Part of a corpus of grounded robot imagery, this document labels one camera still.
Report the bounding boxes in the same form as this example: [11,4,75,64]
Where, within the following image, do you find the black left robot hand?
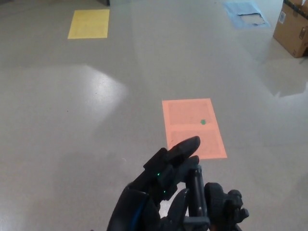
[107,136,202,231]

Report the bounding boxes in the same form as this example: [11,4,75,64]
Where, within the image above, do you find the black phone stand tripod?
[184,165,250,231]

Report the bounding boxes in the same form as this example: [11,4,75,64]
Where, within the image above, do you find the orange paper sheet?
[162,98,228,160]

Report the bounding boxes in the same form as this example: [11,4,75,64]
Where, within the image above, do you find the yellow paper sheet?
[67,9,110,39]

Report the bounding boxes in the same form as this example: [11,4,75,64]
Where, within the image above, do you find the blue torn paper sheet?
[221,1,271,30]

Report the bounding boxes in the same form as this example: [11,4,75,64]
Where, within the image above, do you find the brown cardboard box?
[273,0,308,58]

